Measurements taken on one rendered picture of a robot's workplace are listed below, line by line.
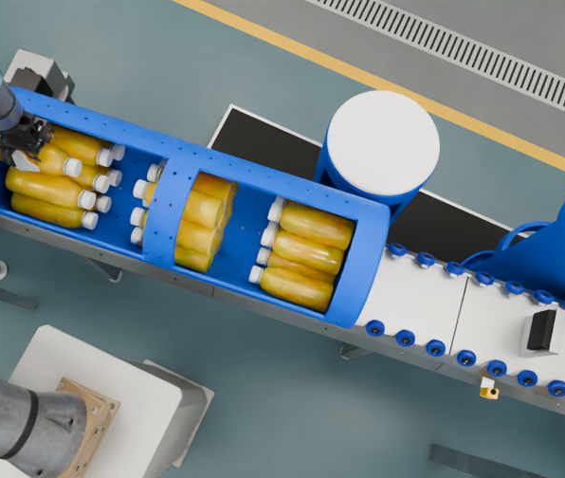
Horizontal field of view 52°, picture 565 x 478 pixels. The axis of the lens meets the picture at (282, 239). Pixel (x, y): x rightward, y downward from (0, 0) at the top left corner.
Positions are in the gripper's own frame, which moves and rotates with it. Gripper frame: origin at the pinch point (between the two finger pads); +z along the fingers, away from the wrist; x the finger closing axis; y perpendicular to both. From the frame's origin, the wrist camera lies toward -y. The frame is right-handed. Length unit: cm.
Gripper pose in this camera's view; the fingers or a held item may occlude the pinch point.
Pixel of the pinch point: (28, 152)
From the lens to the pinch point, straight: 137.4
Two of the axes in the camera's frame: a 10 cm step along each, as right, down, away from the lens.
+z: -0.9, 2.5, 9.7
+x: 3.1, -9.2, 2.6
